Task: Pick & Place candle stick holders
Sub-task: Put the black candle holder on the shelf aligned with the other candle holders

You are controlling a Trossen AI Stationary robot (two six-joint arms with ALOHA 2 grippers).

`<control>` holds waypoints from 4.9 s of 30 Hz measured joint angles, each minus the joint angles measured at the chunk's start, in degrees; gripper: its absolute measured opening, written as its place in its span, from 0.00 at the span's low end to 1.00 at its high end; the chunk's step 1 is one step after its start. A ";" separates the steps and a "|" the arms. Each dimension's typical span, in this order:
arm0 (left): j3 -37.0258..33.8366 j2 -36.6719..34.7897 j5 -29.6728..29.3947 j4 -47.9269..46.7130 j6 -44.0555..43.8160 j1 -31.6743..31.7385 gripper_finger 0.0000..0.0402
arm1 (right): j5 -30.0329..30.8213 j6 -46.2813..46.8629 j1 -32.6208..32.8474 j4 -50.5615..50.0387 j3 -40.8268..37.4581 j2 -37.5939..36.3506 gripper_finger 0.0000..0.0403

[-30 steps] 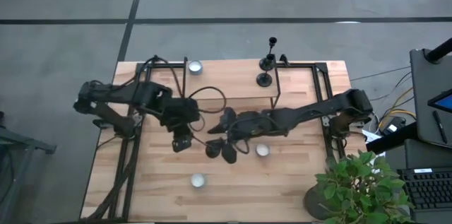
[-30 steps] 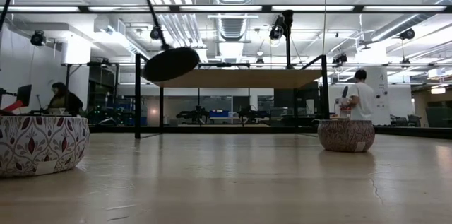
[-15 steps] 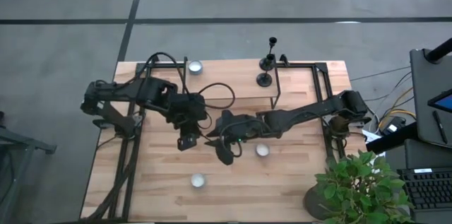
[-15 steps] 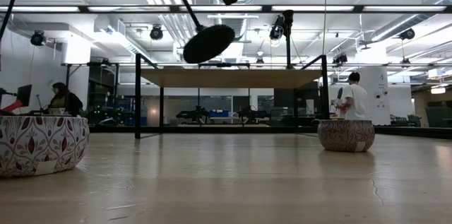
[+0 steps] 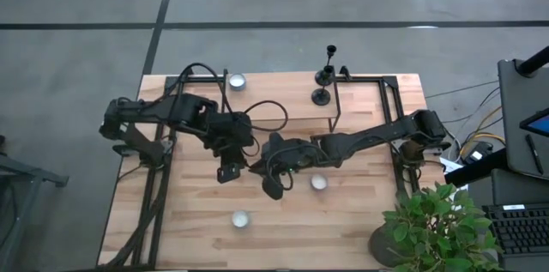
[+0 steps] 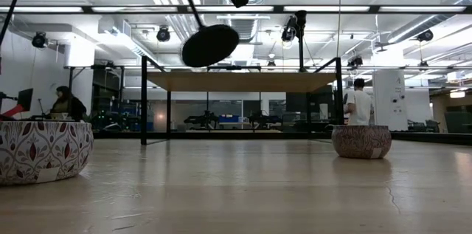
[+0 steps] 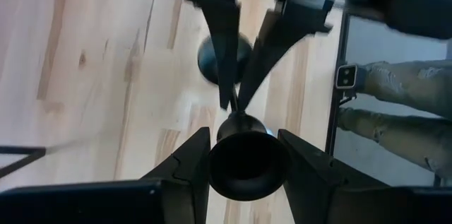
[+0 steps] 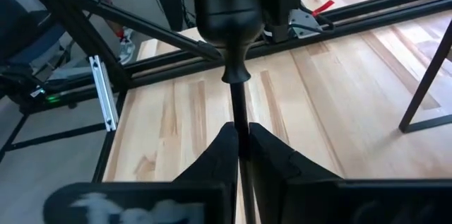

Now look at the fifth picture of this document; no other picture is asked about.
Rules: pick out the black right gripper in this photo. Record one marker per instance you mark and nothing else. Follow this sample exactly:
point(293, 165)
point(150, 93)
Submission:
point(300, 152)

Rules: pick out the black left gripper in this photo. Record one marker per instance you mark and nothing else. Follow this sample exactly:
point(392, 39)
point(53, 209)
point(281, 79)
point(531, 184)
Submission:
point(231, 132)

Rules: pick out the tealight candle with patterned cup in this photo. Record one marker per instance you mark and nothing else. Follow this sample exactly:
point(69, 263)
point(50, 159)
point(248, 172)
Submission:
point(318, 182)
point(240, 219)
point(237, 82)

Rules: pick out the black candlestick holder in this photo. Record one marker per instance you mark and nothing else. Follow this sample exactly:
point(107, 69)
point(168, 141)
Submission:
point(321, 97)
point(321, 80)

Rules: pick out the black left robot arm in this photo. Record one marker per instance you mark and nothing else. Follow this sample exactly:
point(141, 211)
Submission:
point(184, 111)

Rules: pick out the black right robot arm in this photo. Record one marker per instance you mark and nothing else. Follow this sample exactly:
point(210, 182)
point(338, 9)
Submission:
point(369, 134)

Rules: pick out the wooden shelf with black legs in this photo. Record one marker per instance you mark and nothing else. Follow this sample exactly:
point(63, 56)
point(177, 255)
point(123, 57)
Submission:
point(279, 96)

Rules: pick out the dark grey plant pot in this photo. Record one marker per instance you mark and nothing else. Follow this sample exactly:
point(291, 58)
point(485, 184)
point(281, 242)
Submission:
point(381, 248)

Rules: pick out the green leafy plant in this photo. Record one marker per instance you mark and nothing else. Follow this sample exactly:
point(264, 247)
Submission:
point(433, 229)

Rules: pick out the white paper sheet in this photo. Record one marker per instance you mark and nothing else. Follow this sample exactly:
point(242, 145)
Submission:
point(450, 165)

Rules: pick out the grey metal stand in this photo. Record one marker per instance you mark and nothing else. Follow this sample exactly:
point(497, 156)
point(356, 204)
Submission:
point(25, 171)

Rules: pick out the black desk bar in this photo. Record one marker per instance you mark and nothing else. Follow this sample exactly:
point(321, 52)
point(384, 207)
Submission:
point(472, 173)

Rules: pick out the black power adapter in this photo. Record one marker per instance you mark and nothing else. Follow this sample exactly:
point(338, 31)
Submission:
point(480, 151)

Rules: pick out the black computer keyboard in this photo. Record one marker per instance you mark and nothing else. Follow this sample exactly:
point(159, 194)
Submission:
point(519, 229)

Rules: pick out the grey stand tray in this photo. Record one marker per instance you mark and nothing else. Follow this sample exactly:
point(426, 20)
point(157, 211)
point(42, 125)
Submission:
point(519, 100)

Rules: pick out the black pen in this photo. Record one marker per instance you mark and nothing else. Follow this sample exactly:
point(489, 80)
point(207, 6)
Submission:
point(535, 154)

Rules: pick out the tablet with blue screen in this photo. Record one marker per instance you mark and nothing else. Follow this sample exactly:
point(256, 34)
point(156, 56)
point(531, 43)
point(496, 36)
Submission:
point(541, 124)

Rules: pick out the black pole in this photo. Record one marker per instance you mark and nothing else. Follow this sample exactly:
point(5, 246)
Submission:
point(534, 62)

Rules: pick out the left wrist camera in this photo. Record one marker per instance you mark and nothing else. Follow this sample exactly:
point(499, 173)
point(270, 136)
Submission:
point(228, 173)

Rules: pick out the black metal rig frame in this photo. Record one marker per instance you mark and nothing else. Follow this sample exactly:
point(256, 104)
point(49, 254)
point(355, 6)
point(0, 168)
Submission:
point(364, 79)

